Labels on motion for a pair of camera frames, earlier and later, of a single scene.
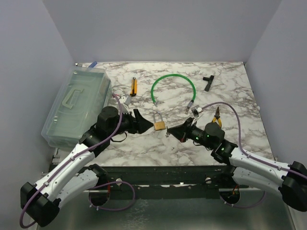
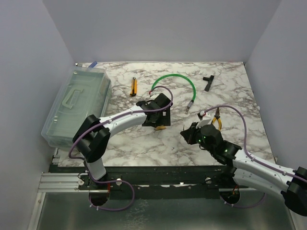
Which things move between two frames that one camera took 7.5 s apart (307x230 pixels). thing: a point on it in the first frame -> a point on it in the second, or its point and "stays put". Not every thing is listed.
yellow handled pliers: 217,116 stays put
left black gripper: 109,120 -> 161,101
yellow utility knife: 134,87 stays put
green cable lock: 154,83 stays put
